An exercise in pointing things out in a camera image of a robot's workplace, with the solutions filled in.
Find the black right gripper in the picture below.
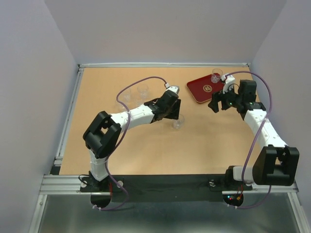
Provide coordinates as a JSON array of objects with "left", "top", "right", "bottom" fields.
[{"left": 207, "top": 83, "right": 242, "bottom": 113}]

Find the clear faceted glass four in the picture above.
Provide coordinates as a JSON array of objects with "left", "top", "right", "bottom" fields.
[{"left": 173, "top": 114, "right": 185, "bottom": 129}]

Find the clear faceted glass five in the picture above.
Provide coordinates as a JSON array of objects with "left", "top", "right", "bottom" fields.
[{"left": 210, "top": 68, "right": 223, "bottom": 83}]

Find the clear faceted glass one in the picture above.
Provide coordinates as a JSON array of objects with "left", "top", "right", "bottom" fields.
[{"left": 137, "top": 84, "right": 149, "bottom": 100}]

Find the clear faceted glass two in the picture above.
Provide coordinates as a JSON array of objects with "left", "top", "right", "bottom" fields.
[{"left": 119, "top": 88, "right": 132, "bottom": 103}]

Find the clear faceted glass three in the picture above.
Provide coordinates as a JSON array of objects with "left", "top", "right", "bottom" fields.
[{"left": 116, "top": 102, "right": 129, "bottom": 112}]

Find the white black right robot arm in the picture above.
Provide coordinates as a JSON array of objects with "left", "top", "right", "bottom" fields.
[{"left": 208, "top": 75, "right": 299, "bottom": 189}]

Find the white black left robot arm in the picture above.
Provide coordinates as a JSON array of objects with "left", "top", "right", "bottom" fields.
[{"left": 83, "top": 86, "right": 181, "bottom": 191}]

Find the red tray gold emblem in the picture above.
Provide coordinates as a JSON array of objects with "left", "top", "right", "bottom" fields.
[{"left": 186, "top": 74, "right": 224, "bottom": 103}]

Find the metal front panel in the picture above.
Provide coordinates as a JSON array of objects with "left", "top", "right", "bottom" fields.
[{"left": 29, "top": 193, "right": 311, "bottom": 233}]

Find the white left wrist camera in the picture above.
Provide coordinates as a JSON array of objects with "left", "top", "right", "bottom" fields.
[{"left": 165, "top": 83, "right": 180, "bottom": 95}]

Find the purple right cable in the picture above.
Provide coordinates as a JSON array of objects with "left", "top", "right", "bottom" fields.
[{"left": 225, "top": 71, "right": 273, "bottom": 210}]

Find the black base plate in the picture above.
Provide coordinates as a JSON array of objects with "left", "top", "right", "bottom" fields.
[{"left": 78, "top": 174, "right": 252, "bottom": 210}]

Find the aluminium back rail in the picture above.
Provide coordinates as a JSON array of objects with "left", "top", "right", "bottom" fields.
[{"left": 78, "top": 62, "right": 250, "bottom": 68}]

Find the aluminium rail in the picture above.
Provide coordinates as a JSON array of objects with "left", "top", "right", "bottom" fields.
[
  {"left": 78, "top": 62, "right": 250, "bottom": 68},
  {"left": 39, "top": 175, "right": 299, "bottom": 195},
  {"left": 49, "top": 67, "right": 84, "bottom": 175}
]

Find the aluminium left rail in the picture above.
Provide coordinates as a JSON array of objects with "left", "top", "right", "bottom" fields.
[{"left": 49, "top": 67, "right": 84, "bottom": 175}]

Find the aluminium front rail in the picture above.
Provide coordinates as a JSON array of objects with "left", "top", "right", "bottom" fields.
[{"left": 39, "top": 175, "right": 299, "bottom": 195}]

